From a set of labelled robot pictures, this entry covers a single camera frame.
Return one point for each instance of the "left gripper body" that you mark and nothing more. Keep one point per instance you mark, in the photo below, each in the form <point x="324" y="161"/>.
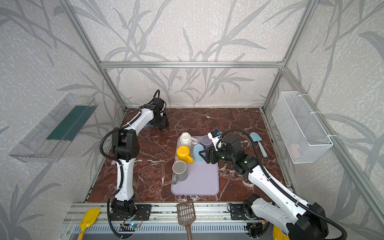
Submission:
<point x="162" y="121"/>

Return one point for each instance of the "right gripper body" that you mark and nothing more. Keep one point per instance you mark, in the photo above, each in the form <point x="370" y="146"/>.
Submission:
<point x="212" y="155"/>

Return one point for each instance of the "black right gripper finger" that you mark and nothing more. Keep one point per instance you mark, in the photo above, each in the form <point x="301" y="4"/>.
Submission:
<point x="204" y="152"/>
<point x="205" y="158"/>

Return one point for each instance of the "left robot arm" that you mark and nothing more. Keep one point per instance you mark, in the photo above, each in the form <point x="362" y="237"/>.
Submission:
<point x="121" y="145"/>

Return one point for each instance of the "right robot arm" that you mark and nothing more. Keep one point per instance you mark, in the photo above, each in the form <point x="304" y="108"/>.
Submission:
<point x="297" y="218"/>

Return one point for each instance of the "purple mug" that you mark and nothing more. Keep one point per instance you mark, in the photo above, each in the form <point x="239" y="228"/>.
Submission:
<point x="206" y="142"/>

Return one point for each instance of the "light blue mug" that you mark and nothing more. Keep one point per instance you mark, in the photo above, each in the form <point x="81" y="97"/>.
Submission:
<point x="196" y="156"/>

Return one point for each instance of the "yellow mug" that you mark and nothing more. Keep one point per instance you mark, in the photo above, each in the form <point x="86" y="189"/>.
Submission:
<point x="184" y="154"/>

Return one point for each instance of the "white faceted mug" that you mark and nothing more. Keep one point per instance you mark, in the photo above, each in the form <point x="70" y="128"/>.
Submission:
<point x="187" y="140"/>

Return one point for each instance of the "grey mug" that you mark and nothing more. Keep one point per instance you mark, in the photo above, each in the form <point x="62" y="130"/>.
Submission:
<point x="180" y="172"/>

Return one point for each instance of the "lavender tray mat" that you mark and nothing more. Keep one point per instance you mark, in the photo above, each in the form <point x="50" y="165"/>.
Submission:
<point x="203" y="179"/>

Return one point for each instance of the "light blue spatula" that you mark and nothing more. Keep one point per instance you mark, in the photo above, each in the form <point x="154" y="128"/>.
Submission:
<point x="257" y="138"/>

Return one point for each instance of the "brown slotted spatula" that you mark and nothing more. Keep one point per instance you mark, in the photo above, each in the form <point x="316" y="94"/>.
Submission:
<point x="186" y="216"/>

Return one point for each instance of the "yellow work glove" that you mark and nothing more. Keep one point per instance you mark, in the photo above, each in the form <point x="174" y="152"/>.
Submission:
<point x="278" y="234"/>

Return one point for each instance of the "clear plastic shelf bin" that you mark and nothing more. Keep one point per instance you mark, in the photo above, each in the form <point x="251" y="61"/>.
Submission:
<point x="48" y="141"/>

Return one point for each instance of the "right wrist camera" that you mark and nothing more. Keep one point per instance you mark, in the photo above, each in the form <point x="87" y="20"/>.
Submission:
<point x="216" y="138"/>

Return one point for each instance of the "white wire basket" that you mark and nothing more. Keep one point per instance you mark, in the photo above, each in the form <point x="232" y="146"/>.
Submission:
<point x="303" y="135"/>

